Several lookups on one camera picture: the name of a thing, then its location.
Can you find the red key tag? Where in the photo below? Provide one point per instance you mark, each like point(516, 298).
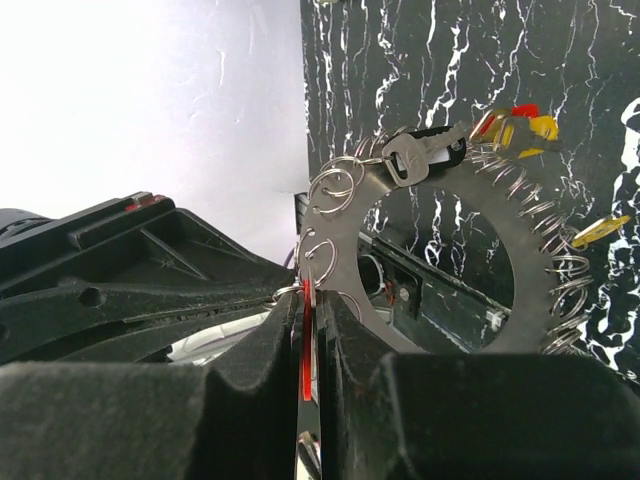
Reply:
point(530, 110)
point(307, 446)

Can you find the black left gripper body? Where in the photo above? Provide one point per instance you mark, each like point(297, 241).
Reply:
point(40, 257)

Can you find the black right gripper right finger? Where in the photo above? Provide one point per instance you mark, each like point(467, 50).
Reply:
point(390, 415)

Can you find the yellow key tag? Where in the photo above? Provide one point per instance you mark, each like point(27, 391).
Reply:
point(598, 230)
point(513, 138)

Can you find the black disc with keyrings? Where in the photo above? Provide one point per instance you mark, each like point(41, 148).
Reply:
point(551, 279)

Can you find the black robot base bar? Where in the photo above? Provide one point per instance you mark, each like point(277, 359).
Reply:
point(432, 309)

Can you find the silver key with black tag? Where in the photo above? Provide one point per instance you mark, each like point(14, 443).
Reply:
point(410, 156)

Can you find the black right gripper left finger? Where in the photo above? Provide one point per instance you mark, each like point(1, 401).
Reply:
point(233, 418)

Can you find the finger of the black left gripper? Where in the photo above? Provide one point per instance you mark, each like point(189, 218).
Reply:
point(122, 323)
point(156, 245)

